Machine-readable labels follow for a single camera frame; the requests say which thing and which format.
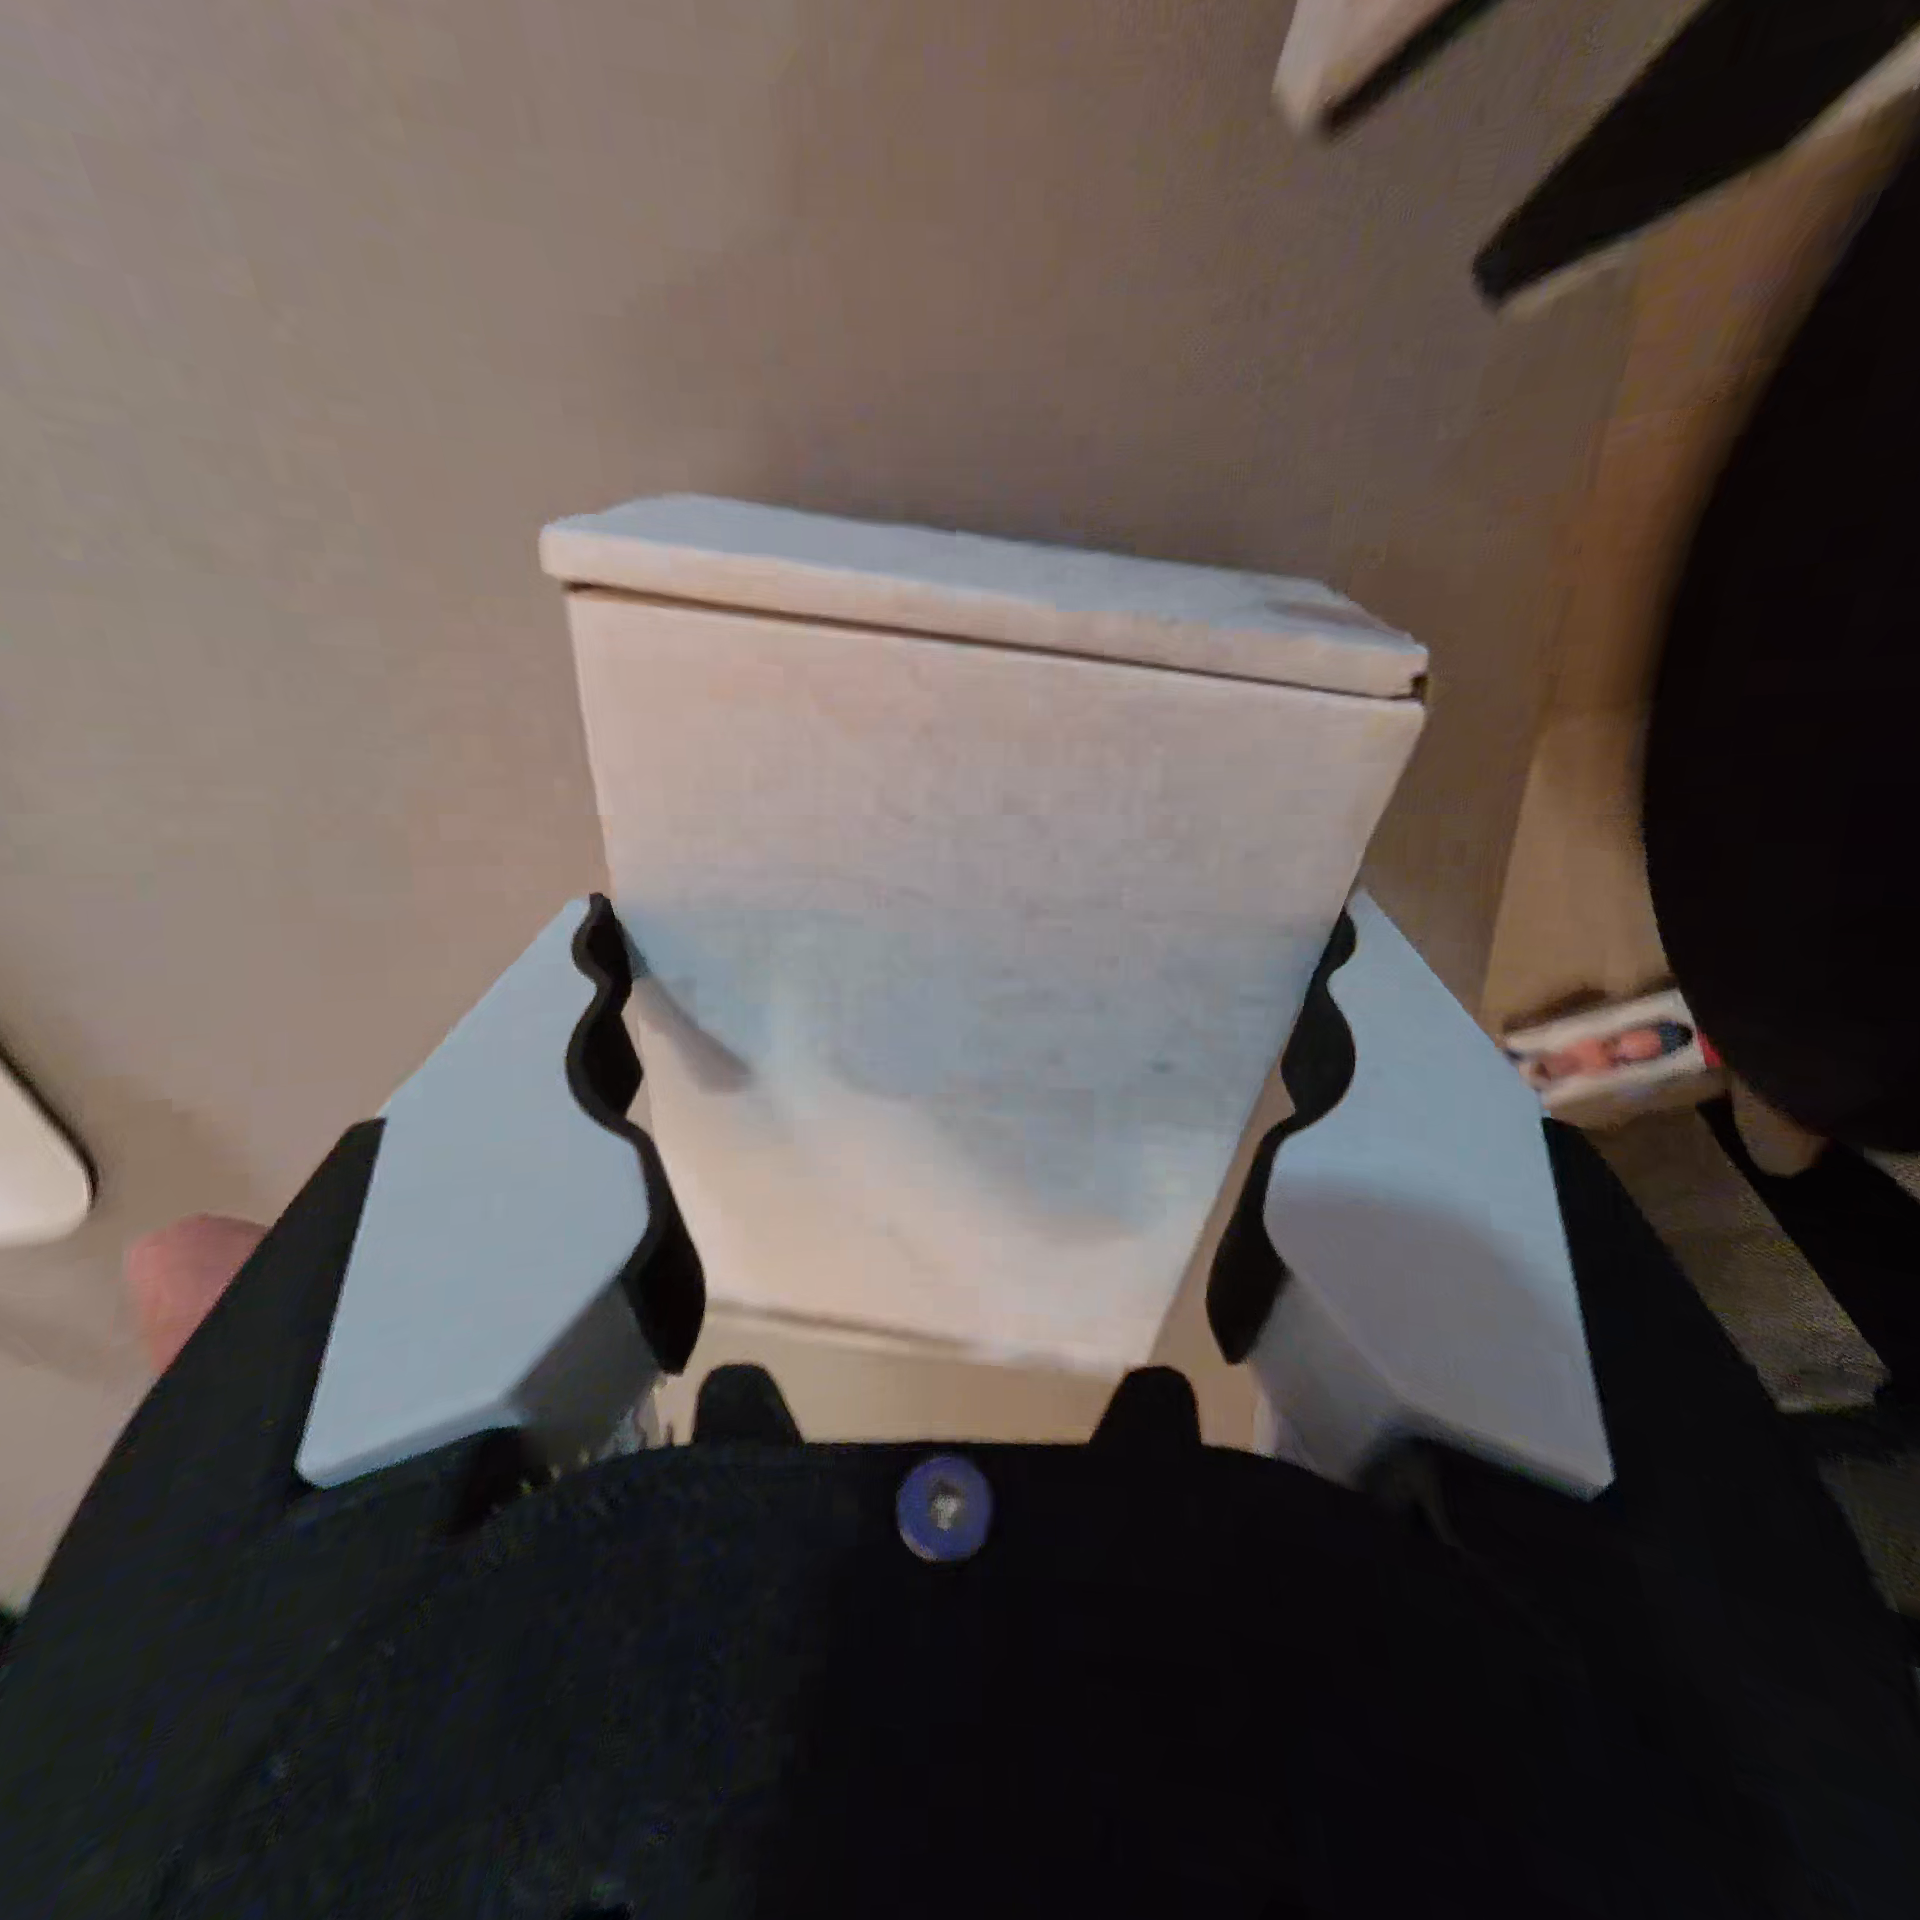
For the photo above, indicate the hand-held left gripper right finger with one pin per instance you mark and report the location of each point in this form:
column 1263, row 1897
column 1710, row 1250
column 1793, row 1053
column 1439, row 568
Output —
column 1426, row 1229

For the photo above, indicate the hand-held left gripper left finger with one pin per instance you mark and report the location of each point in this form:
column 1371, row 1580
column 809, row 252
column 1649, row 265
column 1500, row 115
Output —
column 482, row 1201

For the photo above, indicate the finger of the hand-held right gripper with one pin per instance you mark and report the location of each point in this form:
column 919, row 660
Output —
column 1350, row 44
column 1724, row 136

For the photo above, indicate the white mailer box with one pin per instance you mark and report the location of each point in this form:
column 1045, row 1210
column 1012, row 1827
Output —
column 974, row 900

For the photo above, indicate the grey desk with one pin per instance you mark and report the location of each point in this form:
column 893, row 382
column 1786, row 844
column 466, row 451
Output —
column 300, row 451

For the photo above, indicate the person's left hand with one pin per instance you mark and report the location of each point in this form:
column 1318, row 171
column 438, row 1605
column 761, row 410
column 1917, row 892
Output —
column 188, row 1275

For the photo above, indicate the red and blue printed item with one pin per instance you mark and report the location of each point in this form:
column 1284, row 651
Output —
column 1613, row 1049

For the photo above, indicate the person's black knit sweater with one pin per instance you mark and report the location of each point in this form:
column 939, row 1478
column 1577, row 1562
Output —
column 1801, row 749

